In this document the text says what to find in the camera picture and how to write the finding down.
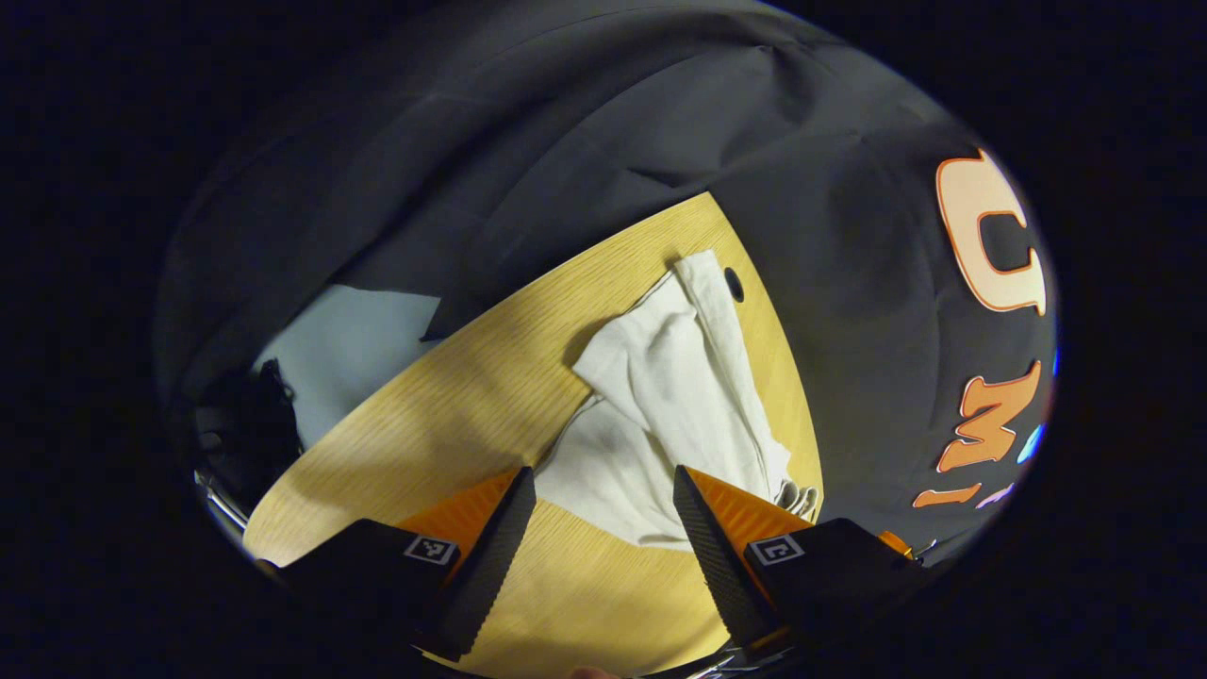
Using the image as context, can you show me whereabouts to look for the black backdrop cloth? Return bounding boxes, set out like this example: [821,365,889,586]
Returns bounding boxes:
[156,0,1057,567]

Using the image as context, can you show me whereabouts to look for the white jeans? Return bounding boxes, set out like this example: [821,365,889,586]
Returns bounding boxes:
[533,250,821,553]

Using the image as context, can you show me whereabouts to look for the black chair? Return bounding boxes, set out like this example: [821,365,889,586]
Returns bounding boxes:
[191,358,305,515]

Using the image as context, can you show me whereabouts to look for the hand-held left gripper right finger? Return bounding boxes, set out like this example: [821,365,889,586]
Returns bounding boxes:
[672,464,920,661]

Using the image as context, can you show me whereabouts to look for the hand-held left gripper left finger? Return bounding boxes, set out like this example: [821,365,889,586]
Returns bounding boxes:
[255,465,537,663]

